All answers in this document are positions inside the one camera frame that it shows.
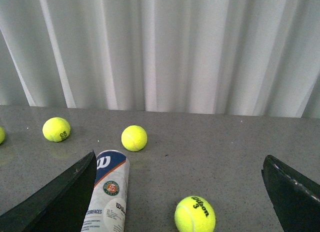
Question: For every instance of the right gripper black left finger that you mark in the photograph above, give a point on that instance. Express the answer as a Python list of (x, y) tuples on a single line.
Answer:
[(60, 206)]

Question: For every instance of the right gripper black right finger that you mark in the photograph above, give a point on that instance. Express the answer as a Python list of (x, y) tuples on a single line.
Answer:
[(295, 197)]

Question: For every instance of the clear Wilson tennis ball can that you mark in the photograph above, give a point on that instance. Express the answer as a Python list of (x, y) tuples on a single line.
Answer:
[(107, 208)]

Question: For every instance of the yellow tennis ball black logo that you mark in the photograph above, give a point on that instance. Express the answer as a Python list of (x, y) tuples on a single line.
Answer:
[(56, 129)]

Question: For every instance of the yellow tennis ball far left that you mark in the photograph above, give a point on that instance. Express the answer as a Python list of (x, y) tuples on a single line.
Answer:
[(2, 135)]

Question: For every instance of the yellow tennis ball behind can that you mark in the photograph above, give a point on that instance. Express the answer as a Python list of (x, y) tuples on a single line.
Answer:
[(134, 138)]

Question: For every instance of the yellow Wilson 3 tennis ball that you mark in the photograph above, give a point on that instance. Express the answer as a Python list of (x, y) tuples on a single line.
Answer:
[(194, 214)]

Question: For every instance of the white pleated curtain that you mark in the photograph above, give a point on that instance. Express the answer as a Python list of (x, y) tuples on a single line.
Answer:
[(236, 57)]

